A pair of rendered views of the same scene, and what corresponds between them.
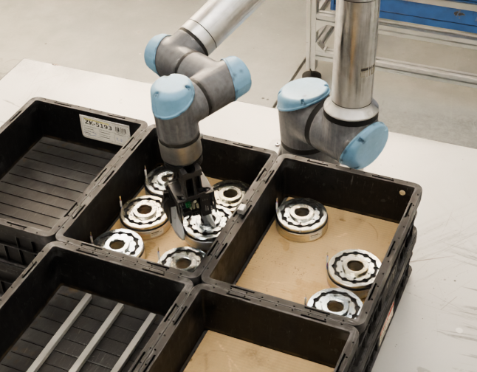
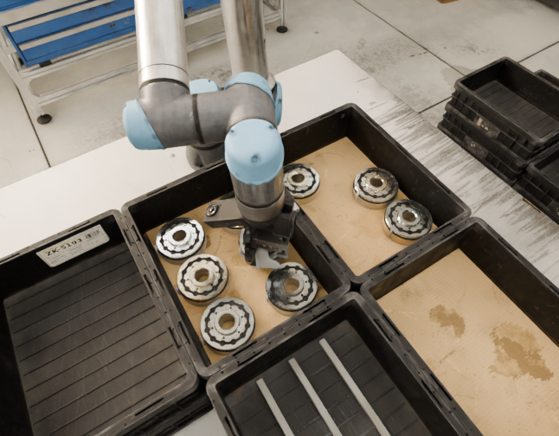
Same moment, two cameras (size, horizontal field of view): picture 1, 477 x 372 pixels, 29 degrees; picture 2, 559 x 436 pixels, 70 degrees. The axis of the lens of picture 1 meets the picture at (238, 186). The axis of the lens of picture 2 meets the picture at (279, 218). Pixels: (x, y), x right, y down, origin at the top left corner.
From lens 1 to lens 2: 126 cm
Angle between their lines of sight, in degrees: 40
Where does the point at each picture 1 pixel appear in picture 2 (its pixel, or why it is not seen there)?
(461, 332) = not seen: hidden behind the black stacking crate
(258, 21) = not seen: outside the picture
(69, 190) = (102, 320)
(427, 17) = (94, 37)
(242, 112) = (111, 153)
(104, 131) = (73, 246)
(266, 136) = (150, 156)
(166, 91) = (264, 148)
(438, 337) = not seen: hidden behind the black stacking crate
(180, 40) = (165, 93)
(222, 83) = (268, 104)
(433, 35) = (106, 48)
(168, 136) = (272, 195)
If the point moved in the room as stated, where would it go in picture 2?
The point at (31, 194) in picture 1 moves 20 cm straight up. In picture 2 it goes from (73, 356) to (11, 320)
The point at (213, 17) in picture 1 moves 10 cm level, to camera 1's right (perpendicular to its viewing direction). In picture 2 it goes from (170, 48) to (213, 17)
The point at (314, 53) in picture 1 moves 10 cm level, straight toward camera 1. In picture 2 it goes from (36, 102) to (47, 110)
